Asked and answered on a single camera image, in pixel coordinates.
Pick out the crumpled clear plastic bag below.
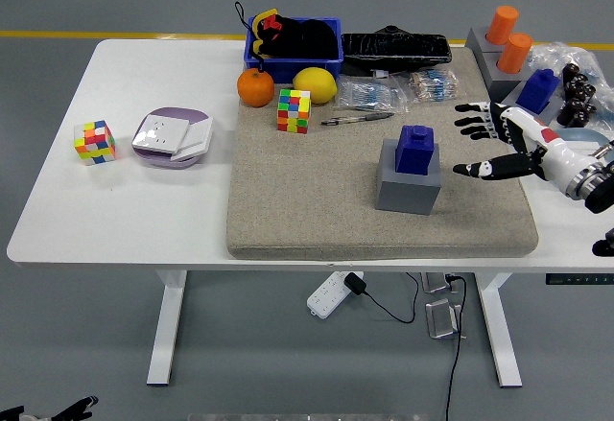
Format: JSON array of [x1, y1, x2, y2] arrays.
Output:
[[527, 40, 614, 133]]

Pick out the white power strip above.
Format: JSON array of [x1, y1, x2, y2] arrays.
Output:
[[306, 270, 365, 319]]

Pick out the black strap loop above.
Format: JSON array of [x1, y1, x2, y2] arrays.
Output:
[[233, 1, 268, 75]]

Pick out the long black power cable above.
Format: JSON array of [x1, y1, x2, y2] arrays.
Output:
[[443, 274, 469, 421]]

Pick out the black cloth pouch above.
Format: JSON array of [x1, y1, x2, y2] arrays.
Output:
[[268, 16, 340, 60]]

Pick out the blue plastic bin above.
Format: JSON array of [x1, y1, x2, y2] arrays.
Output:
[[243, 16, 344, 84]]

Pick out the grey cube holder round slot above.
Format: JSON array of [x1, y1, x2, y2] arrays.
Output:
[[479, 45, 534, 104], [463, 26, 503, 58]]

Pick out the white table leg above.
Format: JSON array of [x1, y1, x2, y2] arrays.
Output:
[[146, 270, 188, 386], [474, 272, 523, 388]]

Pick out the grey cube holder square slot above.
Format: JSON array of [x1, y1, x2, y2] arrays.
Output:
[[375, 137, 443, 216], [498, 80, 565, 128]]

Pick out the grey ballpoint pen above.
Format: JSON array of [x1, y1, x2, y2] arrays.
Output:
[[319, 110, 397, 129]]

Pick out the white wall socket panel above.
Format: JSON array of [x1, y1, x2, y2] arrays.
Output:
[[131, 114, 192, 155]]

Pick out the metal clear bracket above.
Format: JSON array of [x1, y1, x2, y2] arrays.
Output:
[[420, 271, 461, 295], [425, 297, 464, 341]]

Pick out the grey-brown mat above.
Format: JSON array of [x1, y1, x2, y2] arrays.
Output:
[[224, 46, 539, 262]]

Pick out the blue square seal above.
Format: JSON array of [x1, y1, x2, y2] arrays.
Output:
[[515, 68, 561, 115], [393, 125, 438, 176]]

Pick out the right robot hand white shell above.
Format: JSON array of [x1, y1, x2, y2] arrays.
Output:
[[452, 100, 589, 188]]

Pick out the black power adapter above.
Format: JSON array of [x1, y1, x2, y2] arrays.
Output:
[[343, 271, 368, 296]]

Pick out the light blue plate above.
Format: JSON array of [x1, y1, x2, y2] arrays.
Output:
[[555, 127, 614, 153]]

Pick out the rubik's cube white edges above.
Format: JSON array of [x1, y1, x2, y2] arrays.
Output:
[[276, 87, 312, 135], [73, 120, 117, 167]]

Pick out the yellow lemon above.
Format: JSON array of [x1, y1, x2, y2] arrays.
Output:
[[293, 66, 338, 105]]

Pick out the purple plate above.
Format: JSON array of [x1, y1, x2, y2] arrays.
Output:
[[130, 106, 213, 171]]

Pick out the orange cylinder seal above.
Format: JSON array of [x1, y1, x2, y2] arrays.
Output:
[[486, 5, 520, 45], [496, 33, 533, 75]]

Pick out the yellow black toy red bow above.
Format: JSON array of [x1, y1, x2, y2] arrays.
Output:
[[250, 7, 285, 60]]

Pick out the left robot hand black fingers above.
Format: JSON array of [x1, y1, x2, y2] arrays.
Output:
[[0, 395, 100, 421]]

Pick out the orange fruit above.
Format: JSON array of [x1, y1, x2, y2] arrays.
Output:
[[236, 67, 275, 108]]

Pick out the table height control panel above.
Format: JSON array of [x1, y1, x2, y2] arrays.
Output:
[[545, 273, 614, 287]]

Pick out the clear bag of resistors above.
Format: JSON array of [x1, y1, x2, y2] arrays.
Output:
[[334, 75, 409, 114], [395, 68, 465, 105]]

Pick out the thin black adapter cable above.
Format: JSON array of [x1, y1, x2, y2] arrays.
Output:
[[362, 271, 421, 325]]

